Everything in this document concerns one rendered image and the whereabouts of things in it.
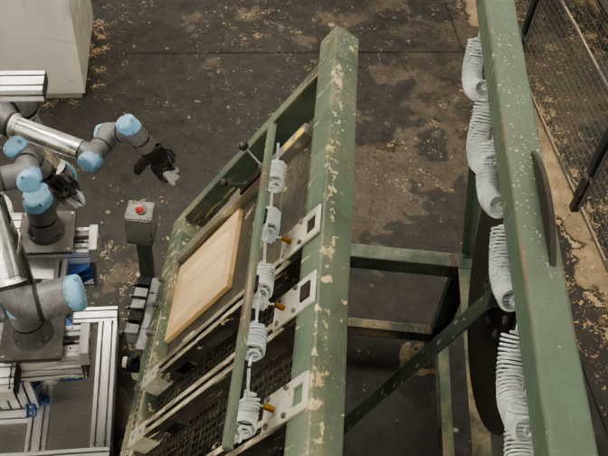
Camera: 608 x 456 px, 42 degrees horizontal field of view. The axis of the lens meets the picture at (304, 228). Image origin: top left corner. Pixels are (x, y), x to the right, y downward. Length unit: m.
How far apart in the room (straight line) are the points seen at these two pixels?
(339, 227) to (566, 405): 0.83
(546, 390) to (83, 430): 2.54
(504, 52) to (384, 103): 3.21
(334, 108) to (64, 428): 2.06
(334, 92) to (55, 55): 3.07
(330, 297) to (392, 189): 3.03
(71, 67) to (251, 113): 1.20
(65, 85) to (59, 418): 2.45
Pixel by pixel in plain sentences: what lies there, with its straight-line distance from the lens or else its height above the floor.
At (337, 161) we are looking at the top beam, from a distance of 2.35.
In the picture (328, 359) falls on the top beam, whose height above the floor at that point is 1.94.
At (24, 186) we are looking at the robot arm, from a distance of 2.51.
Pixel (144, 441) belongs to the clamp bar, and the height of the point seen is 0.99.
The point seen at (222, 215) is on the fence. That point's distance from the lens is 3.13.
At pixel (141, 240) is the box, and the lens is 3.63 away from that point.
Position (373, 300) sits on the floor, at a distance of 4.45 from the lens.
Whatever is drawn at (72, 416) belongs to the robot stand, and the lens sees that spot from 3.86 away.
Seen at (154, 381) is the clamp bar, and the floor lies 1.00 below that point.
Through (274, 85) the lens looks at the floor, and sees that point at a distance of 5.65.
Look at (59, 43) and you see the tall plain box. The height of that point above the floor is 0.46.
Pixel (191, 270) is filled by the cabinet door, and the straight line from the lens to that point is 3.25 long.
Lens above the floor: 3.59
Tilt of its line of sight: 50 degrees down
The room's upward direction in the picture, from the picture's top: 7 degrees clockwise
